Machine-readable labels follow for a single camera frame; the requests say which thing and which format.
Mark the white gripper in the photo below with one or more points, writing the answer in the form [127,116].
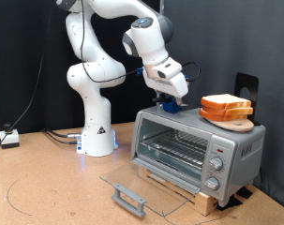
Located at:
[169,81]

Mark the blue spatula grip block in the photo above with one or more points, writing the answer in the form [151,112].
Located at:
[171,108]

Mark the white bread slice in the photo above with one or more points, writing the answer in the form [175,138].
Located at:
[212,116]
[224,100]
[241,111]

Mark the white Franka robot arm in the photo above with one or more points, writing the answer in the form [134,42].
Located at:
[94,78]

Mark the metal oven rack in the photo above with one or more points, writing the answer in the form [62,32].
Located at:
[176,146]

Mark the silver oven knob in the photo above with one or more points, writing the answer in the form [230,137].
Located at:
[216,163]
[212,183]

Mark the silver toaster oven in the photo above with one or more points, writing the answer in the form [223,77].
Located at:
[241,175]

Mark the black metal bookend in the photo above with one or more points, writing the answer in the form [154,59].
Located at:
[240,81]

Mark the round wooden cutting board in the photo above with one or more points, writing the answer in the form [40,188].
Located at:
[238,126]

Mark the vertical metal pole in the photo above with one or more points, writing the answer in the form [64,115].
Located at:
[162,6]

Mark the slotted wooden block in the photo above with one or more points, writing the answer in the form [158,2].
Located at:
[207,203]

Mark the black foam pad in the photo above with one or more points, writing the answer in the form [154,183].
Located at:
[232,203]
[245,193]

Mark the white emergency stop box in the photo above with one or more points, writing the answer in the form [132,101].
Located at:
[10,139]

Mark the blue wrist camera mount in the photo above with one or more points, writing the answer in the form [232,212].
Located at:
[186,78]

